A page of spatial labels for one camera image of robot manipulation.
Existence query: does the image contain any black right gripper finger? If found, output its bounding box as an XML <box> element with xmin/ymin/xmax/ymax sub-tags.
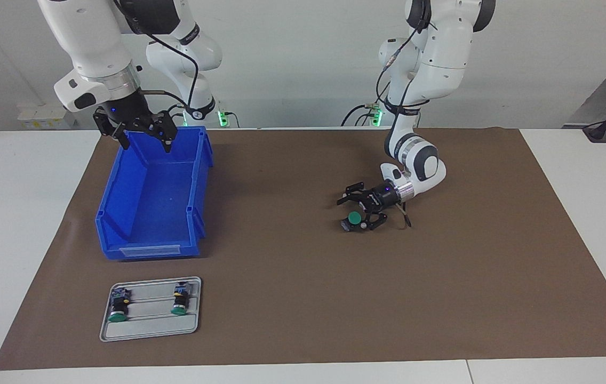
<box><xmin>155</xmin><ymin>111</ymin><xmax>178</xmax><ymax>154</ymax></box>
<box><xmin>93</xmin><ymin>107</ymin><xmax>132</xmax><ymax>151</ymax></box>

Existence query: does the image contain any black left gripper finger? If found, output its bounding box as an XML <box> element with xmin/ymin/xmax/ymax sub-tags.
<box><xmin>336</xmin><ymin>182</ymin><xmax>373</xmax><ymax>206</ymax></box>
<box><xmin>359</xmin><ymin>212</ymin><xmax>388</xmax><ymax>231</ymax></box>

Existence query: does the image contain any green push button switch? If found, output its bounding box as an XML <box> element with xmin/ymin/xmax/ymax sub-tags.
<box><xmin>171</xmin><ymin>283</ymin><xmax>190</xmax><ymax>315</ymax></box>
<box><xmin>108</xmin><ymin>287</ymin><xmax>131</xmax><ymax>323</ymax></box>
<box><xmin>339</xmin><ymin>211</ymin><xmax>363</xmax><ymax>231</ymax></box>

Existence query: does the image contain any blue plastic storage bin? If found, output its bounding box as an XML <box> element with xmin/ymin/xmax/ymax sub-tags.
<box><xmin>95</xmin><ymin>126</ymin><xmax>214</xmax><ymax>261</ymax></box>

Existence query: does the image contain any brown table mat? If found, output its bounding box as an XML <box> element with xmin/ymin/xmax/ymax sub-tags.
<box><xmin>0</xmin><ymin>127</ymin><xmax>606</xmax><ymax>371</ymax></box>

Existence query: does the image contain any grey metal tray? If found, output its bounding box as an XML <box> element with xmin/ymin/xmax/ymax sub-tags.
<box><xmin>99</xmin><ymin>276</ymin><xmax>202</xmax><ymax>342</ymax></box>

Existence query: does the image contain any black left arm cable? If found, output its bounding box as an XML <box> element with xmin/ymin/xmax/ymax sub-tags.
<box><xmin>375</xmin><ymin>21</ymin><xmax>426</xmax><ymax>229</ymax></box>

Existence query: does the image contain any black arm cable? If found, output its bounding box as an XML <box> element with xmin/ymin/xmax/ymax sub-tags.
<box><xmin>114</xmin><ymin>0</ymin><xmax>200</xmax><ymax>115</ymax></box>
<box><xmin>375</xmin><ymin>21</ymin><xmax>426</xmax><ymax>229</ymax></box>

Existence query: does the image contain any white wall box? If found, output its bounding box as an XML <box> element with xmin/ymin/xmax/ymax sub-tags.
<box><xmin>17</xmin><ymin>103</ymin><xmax>76</xmax><ymax>130</ymax></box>

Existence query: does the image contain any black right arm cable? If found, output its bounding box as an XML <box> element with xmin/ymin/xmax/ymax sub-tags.
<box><xmin>114</xmin><ymin>0</ymin><xmax>200</xmax><ymax>115</ymax></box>

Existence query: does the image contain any black base cable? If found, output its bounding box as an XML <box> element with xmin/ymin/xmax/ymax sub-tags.
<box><xmin>341</xmin><ymin>101</ymin><xmax>386</xmax><ymax>127</ymax></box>
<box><xmin>217</xmin><ymin>99</ymin><xmax>241</xmax><ymax>129</ymax></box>

